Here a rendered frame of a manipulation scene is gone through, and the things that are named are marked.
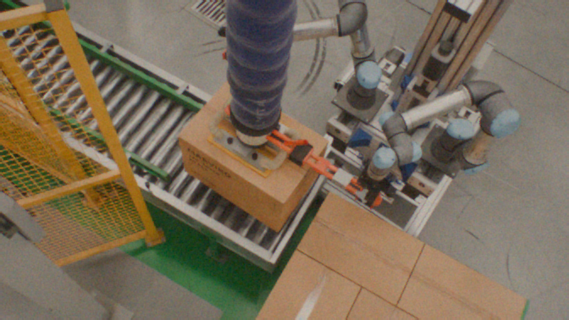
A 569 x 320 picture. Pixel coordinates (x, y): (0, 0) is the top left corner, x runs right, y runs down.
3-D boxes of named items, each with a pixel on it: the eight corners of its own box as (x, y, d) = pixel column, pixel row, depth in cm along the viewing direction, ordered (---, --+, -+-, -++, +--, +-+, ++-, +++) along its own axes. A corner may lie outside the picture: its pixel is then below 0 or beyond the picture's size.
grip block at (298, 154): (286, 158, 237) (287, 152, 232) (298, 143, 241) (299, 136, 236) (301, 168, 236) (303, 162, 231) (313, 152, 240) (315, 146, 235)
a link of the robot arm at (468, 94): (492, 63, 206) (375, 113, 207) (506, 85, 202) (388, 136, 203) (487, 78, 217) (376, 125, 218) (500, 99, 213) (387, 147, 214)
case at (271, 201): (185, 171, 285) (177, 135, 249) (229, 119, 302) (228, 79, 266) (278, 232, 274) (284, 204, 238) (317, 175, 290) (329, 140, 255)
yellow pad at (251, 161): (206, 140, 249) (206, 135, 245) (218, 126, 253) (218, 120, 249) (266, 179, 243) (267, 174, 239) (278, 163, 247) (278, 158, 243)
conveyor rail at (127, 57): (19, 14, 356) (8, -6, 339) (24, 9, 359) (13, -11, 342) (321, 179, 321) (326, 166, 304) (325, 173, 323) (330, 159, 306)
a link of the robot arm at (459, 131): (456, 126, 258) (467, 112, 246) (470, 150, 253) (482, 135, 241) (435, 133, 255) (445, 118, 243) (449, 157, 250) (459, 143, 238)
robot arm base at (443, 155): (439, 131, 268) (445, 121, 259) (465, 147, 265) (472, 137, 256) (424, 152, 262) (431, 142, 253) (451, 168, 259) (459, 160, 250)
